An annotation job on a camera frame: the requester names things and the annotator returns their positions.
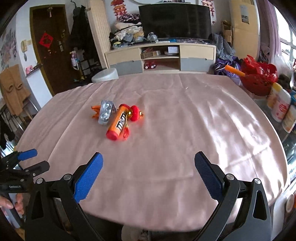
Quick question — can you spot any orange wrapper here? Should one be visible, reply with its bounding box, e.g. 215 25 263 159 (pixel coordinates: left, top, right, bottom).
91 105 101 119

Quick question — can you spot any orange candy tube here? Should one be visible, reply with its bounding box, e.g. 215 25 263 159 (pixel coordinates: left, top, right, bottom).
106 104 130 141

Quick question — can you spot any silver foil blister pack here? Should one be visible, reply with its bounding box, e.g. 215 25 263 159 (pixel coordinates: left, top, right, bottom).
98 100 116 125

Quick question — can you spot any red lantern ornament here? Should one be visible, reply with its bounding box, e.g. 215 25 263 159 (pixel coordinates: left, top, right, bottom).
122 105 144 140

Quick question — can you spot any person's left hand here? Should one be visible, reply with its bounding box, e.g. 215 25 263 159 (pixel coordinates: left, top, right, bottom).
0 193 25 215

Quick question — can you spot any white round stool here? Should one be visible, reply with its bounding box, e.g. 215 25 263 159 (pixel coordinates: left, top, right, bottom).
91 68 119 83

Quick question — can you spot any white pink-label canister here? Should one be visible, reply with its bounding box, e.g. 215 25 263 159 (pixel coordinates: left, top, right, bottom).
271 89 291 123

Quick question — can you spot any yellow-label white canister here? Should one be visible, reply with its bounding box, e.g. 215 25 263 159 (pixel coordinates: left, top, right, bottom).
266 82 282 109

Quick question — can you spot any pink satin tablecloth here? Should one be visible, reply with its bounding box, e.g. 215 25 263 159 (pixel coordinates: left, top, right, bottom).
16 74 289 232

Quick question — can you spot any dark brown door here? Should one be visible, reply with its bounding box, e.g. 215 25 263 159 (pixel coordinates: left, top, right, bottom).
30 4 75 95

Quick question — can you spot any red plastic basket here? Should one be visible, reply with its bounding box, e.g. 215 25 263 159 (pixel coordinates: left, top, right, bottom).
224 55 279 96

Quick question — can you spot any beige TV cabinet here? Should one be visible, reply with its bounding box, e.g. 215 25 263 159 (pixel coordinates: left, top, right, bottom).
105 42 216 75

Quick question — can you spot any pink window curtain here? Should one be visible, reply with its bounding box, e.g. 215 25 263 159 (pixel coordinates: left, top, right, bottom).
256 0 280 63

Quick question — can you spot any black flat television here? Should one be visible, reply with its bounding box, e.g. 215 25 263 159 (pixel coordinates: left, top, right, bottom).
138 3 212 40

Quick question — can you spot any beige standing air conditioner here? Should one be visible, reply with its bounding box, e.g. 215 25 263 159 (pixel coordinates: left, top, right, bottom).
229 0 260 59

